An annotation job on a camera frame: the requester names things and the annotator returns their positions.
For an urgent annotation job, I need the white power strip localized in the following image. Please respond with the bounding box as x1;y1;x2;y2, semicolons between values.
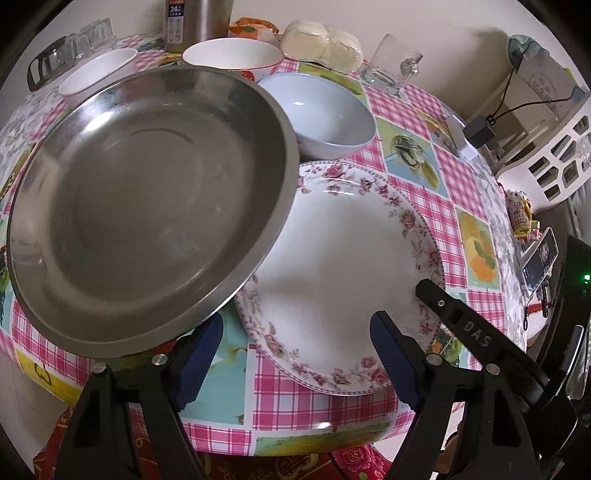
445;115;481;160

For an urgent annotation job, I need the white carton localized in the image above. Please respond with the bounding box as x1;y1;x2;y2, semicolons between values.
510;51;583;162

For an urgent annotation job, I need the large stainless steel plate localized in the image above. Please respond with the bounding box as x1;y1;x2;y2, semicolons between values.
6;65;302;358

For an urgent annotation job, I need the black cable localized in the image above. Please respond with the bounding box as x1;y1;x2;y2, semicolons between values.
489;65;575;123

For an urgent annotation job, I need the bag of white steamed buns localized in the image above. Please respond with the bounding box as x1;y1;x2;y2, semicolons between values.
281;19;365;73

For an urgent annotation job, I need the stainless steel thermos flask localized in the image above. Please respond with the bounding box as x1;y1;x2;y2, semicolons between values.
164;0;232;53

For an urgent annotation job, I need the white square bowl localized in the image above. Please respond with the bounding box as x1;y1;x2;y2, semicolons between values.
58;47;139;97

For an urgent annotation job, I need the teal cloth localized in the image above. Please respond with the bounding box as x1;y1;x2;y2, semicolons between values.
508;34;550;65

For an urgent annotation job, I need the clear glass mug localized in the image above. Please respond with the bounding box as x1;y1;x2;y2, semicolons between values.
359;34;424;95

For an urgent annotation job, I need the white floral rimmed plate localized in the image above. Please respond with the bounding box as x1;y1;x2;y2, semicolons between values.
235;161;446;395

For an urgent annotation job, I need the smartphone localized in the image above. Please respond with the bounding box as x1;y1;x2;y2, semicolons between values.
522;226;559;294

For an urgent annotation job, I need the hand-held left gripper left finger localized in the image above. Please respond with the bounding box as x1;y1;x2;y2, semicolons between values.
53;313;225;480

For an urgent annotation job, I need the white bowl with red pattern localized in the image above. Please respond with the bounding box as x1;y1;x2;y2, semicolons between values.
181;38;284;83

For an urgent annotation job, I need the yellow snack packet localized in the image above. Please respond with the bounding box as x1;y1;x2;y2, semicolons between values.
505;189;533;238

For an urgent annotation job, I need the light blue bowl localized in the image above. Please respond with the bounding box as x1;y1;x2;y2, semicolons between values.
256;72;377;160

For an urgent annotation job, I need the white plastic basket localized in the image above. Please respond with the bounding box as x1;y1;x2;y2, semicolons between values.
496;99;591;213

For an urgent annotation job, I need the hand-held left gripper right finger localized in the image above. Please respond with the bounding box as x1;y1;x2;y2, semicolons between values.
369;310;543;480

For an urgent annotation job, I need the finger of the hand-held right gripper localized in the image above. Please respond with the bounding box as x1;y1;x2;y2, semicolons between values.
414;278;551;403

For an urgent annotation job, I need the glass pot with black handle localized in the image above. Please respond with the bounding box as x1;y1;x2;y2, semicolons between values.
27;37;77;92

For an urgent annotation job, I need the black power adapter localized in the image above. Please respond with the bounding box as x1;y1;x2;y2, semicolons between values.
463;115;497;148

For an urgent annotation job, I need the clear glass cup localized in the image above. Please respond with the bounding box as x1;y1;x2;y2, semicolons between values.
88;17;115;47
69;28;95;58

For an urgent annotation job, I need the orange snack packet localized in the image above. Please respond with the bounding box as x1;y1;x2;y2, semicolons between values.
229;17;280;40

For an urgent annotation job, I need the pink checked tablecloth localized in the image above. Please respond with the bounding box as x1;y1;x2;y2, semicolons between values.
0;32;527;457

